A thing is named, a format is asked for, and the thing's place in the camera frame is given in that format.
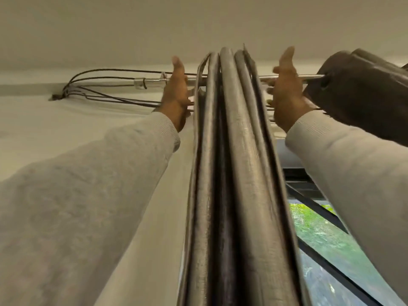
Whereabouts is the person's left hand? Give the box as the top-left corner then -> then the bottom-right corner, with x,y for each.
153,55 -> 196,133

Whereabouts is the person's right hand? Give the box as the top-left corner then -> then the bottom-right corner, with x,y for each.
266,46 -> 319,133

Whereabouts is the dark grey curtain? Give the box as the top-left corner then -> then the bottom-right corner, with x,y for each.
303,48 -> 408,147

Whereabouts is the light grey curtain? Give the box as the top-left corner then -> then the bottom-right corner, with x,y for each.
176,43 -> 312,306

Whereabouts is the person's right forearm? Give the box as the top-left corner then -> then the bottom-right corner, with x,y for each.
284,110 -> 408,306

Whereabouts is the person's left forearm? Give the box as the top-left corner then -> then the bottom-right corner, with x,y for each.
0,112 -> 181,306

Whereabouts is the silver curtain rod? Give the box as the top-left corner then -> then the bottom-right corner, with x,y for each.
133,74 -> 326,90

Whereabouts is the bundle of black cables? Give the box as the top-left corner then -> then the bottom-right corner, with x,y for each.
48,69 -> 208,109

